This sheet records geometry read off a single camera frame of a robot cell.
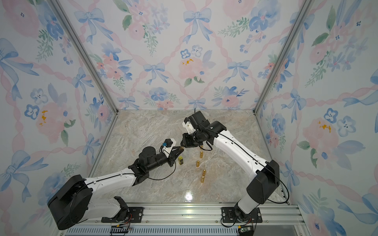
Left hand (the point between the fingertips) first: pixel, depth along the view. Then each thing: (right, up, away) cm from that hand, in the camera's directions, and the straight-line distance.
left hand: (182, 148), depth 78 cm
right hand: (+1, +3, -2) cm, 4 cm away
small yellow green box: (-1, -8, +8) cm, 12 cm away
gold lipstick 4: (+11, -18, +5) cm, 22 cm away
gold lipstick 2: (+11, -6, +15) cm, 19 cm away
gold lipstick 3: (+9, -11, +10) cm, 17 cm away
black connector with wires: (-30, -39, -5) cm, 49 cm away
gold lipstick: (0, +1, -2) cm, 2 cm away
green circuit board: (+31, -40, -5) cm, 51 cm away
